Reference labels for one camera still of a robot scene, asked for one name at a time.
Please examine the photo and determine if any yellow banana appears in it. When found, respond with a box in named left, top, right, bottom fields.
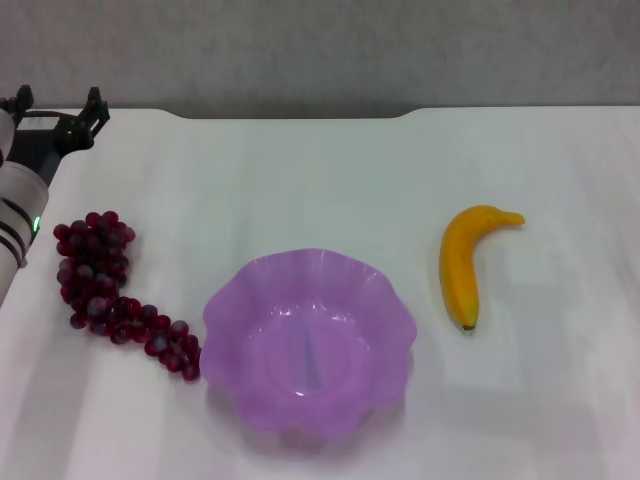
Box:
left=438, top=204, right=526, bottom=333

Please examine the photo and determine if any dark red grape bunch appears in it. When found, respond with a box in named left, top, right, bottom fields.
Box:
left=53, top=210, right=203, bottom=382

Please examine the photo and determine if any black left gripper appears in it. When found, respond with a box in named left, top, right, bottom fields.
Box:
left=0, top=84, right=111, bottom=187

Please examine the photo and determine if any purple scalloped plastic bowl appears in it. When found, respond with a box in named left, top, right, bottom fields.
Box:
left=199, top=247, right=418, bottom=442

